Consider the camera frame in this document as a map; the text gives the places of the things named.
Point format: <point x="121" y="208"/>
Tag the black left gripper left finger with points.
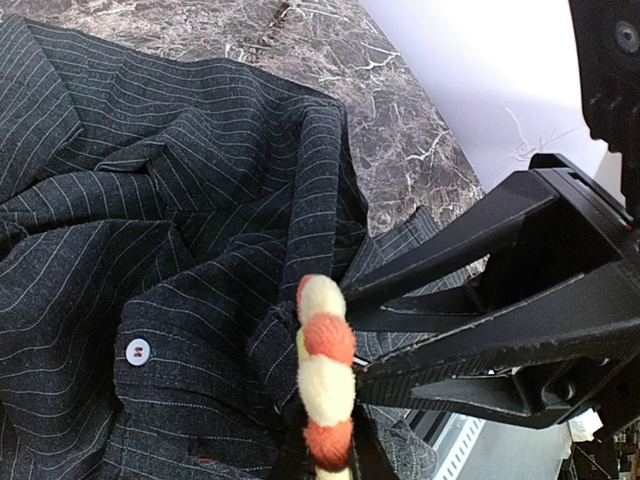
<point x="294" y="460"/>

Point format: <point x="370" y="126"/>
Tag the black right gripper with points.
<point x="568" y="339"/>

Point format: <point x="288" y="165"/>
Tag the dark pinstriped garment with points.
<point x="156" y="218"/>

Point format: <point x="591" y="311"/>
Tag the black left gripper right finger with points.
<point x="368" y="460"/>

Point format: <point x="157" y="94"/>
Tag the white slotted cable duct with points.
<point x="454" y="445"/>

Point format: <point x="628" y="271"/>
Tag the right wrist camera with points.
<point x="607" y="42"/>

